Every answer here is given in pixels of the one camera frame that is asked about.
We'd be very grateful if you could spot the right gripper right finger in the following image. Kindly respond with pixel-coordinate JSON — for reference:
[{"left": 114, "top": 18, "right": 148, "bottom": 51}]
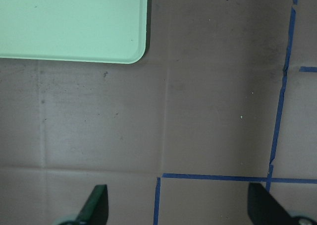
[{"left": 247, "top": 182, "right": 317, "bottom": 225}]

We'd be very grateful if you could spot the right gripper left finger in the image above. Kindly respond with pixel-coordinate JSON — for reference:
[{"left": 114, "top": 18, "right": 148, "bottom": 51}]
[{"left": 53, "top": 184, "right": 108, "bottom": 225}]

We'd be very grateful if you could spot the light green plastic tray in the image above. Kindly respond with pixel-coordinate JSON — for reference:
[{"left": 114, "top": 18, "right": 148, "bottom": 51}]
[{"left": 0, "top": 0, "right": 148, "bottom": 64}]

